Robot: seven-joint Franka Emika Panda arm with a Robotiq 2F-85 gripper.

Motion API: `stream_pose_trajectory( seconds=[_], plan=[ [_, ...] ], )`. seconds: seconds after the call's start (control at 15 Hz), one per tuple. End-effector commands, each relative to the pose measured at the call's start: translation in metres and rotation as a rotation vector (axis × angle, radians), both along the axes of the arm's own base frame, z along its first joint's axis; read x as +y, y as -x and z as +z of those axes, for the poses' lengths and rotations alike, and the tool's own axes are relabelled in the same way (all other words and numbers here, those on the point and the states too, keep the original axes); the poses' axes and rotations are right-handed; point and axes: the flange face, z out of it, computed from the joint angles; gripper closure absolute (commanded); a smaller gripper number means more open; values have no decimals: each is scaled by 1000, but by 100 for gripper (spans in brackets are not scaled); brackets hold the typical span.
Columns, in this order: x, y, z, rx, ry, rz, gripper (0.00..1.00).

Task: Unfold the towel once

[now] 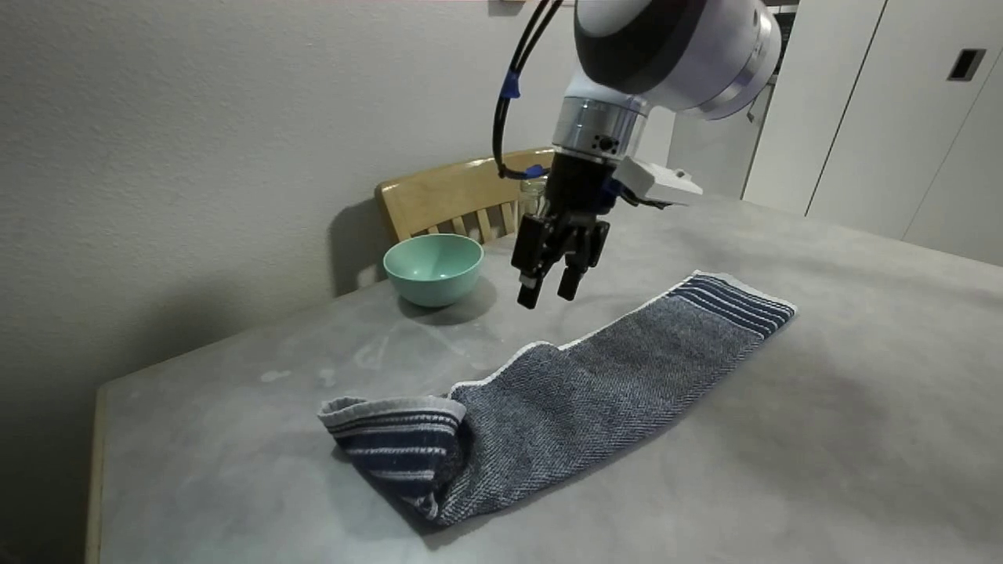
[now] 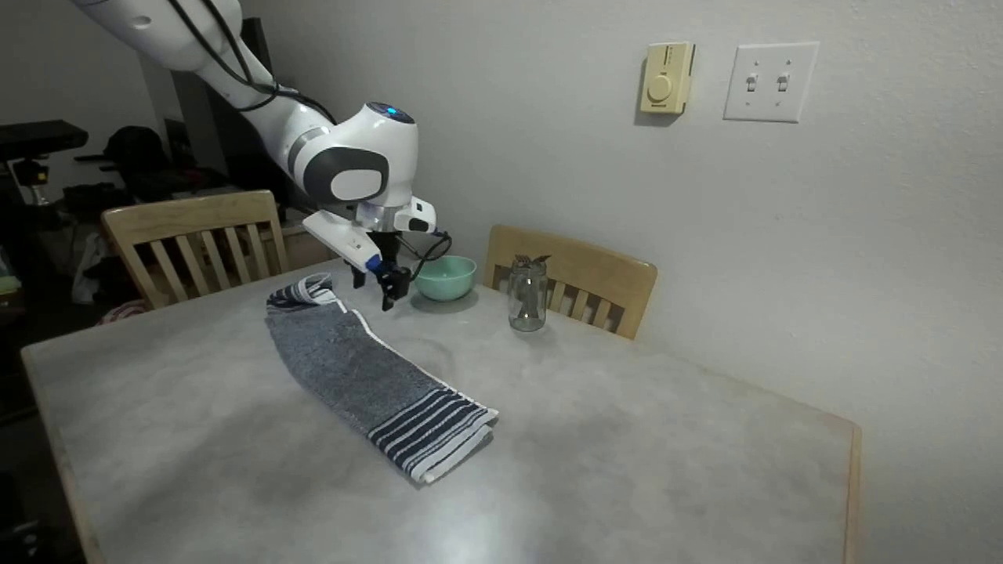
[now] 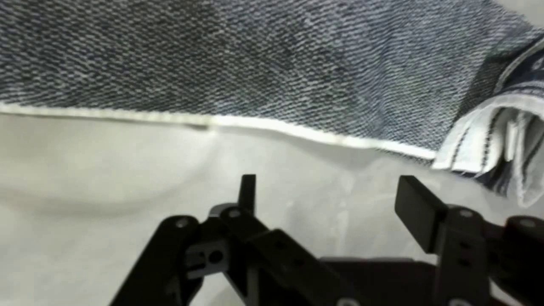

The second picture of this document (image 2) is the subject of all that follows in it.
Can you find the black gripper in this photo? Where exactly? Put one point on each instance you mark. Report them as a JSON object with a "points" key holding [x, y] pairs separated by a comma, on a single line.
{"points": [[387, 253]]}

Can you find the blue striped towel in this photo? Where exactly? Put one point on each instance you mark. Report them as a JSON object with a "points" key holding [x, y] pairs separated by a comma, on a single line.
{"points": [[355, 365]]}

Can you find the teal ceramic bowl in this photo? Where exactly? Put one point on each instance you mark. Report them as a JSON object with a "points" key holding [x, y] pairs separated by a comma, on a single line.
{"points": [[446, 280]]}

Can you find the clear glass jar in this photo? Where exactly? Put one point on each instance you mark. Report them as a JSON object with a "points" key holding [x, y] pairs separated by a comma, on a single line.
{"points": [[527, 300]]}

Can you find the wooden chair slatted back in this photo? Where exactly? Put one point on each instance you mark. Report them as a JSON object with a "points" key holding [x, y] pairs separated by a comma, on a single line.
{"points": [[189, 213]]}

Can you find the wooden chair cutout back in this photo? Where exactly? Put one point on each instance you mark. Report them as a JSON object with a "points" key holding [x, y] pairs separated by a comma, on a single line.
{"points": [[612, 276]]}

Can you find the black round bag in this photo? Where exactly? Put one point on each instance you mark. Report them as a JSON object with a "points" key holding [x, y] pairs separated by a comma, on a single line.
{"points": [[137, 158]]}

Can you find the black padded bench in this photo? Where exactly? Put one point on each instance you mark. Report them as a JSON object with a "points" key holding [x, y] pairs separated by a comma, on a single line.
{"points": [[41, 135]]}

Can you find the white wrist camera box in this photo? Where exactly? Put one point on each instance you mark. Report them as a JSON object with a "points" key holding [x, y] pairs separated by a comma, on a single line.
{"points": [[338, 239]]}

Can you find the beige wall dimmer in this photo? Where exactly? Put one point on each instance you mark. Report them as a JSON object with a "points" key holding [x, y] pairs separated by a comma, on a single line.
{"points": [[665, 80]]}

